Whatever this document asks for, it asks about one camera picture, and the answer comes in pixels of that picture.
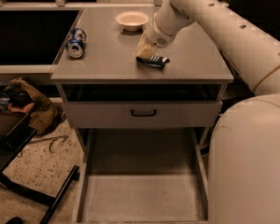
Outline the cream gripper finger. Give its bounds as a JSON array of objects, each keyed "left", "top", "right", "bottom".
[{"left": 136, "top": 31, "right": 157, "bottom": 59}]

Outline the blue rxbar wrapper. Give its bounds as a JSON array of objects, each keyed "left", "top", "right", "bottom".
[{"left": 136, "top": 55, "right": 170, "bottom": 68}]

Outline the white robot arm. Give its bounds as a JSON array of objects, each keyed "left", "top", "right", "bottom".
[{"left": 142, "top": 0, "right": 280, "bottom": 224}]

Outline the grey metal drawer cabinet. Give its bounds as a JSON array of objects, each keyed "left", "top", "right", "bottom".
[{"left": 50, "top": 6, "right": 234, "bottom": 154}]

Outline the closed grey upper drawer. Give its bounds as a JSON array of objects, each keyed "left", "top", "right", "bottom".
[{"left": 63, "top": 101, "right": 222, "bottom": 129}]

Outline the open grey lower drawer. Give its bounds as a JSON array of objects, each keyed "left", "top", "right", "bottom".
[{"left": 71, "top": 129, "right": 208, "bottom": 224}]

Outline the white paper bowl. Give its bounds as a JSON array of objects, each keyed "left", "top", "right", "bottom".
[{"left": 116, "top": 11, "right": 149, "bottom": 32}]

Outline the blue pepsi can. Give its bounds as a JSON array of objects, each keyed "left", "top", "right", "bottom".
[{"left": 65, "top": 28, "right": 87, "bottom": 59}]

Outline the brown cloth bag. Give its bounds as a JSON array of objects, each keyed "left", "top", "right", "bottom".
[{"left": 4, "top": 77, "right": 64, "bottom": 135}]

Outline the black side table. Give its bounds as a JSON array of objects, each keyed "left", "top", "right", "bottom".
[{"left": 0, "top": 112, "right": 79, "bottom": 224}]

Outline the black drawer handle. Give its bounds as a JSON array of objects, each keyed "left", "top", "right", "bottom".
[{"left": 131, "top": 109, "right": 157, "bottom": 118}]

